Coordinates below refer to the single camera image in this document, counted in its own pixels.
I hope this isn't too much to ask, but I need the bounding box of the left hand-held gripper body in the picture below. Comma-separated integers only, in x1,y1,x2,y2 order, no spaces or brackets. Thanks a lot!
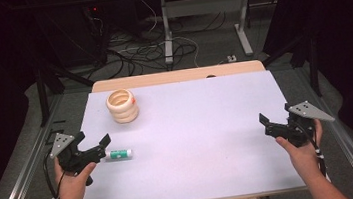
47,127,111,191

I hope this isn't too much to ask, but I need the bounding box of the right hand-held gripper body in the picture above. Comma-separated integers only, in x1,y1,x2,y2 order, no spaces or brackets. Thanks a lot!
279,97,339,151

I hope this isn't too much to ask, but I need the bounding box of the green and white glue stick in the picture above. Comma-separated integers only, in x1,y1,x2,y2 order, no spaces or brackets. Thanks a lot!
103,147,134,163

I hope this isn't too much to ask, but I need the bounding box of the person's left hand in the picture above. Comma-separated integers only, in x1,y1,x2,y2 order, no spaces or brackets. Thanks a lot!
51,153,101,199

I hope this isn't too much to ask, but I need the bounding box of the person's right hand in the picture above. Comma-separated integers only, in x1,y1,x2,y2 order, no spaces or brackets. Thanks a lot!
273,117,329,183

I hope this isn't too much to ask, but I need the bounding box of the cream ringed pen holder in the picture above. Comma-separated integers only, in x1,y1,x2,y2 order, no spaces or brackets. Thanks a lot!
104,87,142,126

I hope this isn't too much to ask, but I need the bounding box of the black metal stand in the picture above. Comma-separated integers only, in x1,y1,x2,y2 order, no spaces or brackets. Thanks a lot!
31,52,101,129
258,26,323,95

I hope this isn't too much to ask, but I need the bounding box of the pale work mat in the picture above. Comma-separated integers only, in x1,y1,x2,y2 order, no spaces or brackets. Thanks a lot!
63,66,308,199

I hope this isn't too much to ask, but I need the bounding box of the wooden table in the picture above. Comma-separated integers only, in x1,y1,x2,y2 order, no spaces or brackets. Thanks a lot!
90,58,267,94

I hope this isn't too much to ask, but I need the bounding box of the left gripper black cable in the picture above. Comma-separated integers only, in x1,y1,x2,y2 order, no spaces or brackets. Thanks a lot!
40,148,69,199

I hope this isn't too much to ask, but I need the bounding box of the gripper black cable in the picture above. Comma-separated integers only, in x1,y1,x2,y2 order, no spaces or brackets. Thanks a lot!
40,148,69,199
296,118,329,181

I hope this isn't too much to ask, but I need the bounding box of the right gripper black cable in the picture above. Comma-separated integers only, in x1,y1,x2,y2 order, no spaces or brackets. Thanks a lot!
296,118,329,181

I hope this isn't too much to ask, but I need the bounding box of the aluminium floor rail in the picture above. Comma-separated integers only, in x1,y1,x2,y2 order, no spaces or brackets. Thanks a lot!
290,58,353,199
0,93,76,199

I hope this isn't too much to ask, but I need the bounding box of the tangle of floor cables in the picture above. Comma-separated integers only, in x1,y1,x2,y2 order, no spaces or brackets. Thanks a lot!
87,0,234,82

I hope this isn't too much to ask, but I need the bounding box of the grey metal desk frame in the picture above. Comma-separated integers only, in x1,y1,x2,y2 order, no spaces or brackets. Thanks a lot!
157,0,257,67

